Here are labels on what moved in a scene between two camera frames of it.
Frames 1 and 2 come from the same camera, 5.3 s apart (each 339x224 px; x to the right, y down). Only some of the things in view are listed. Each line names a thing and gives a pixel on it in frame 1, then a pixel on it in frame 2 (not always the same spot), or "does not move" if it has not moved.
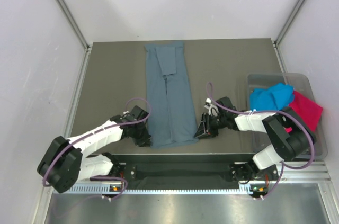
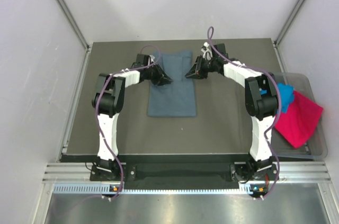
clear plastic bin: x=301 y=83 does not move
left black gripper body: x=141 y=135 to x=154 y=74
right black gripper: x=205 y=130 to x=196 y=72
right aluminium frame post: x=278 y=38 does not move
